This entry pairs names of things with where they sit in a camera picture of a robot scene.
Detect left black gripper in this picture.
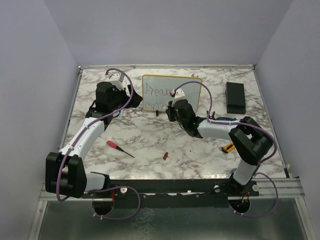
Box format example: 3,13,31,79
109,84,143,111

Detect yellow framed whiteboard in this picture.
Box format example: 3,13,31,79
141,74,203,117

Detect red marker cap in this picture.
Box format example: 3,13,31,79
163,152,169,160

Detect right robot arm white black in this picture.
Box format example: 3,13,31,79
165,99,274,196

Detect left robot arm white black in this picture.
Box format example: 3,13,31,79
45,81,143,198

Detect small white grey eraser pad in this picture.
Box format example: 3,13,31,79
113,110,123,119

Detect black rectangular box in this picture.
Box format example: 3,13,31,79
225,82,246,115

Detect yellow black utility knife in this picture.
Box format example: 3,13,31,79
220,142,235,154

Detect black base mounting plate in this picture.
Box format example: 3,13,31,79
82,178,259,209

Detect blue red marker pen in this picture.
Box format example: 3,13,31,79
231,168,237,175

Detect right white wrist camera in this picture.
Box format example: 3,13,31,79
170,88,186,101

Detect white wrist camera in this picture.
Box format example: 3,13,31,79
108,72,124,91
170,88,186,101

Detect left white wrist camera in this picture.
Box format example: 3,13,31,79
108,72,124,91

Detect black handled pliers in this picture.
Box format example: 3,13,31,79
206,110,216,120

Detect red handled screwdriver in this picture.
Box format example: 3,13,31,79
106,140,134,158

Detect blue handled pliers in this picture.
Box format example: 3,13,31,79
216,117,237,121

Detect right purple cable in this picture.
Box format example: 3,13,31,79
172,81,280,218

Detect aluminium table frame rail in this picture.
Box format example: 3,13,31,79
30,66,315,240

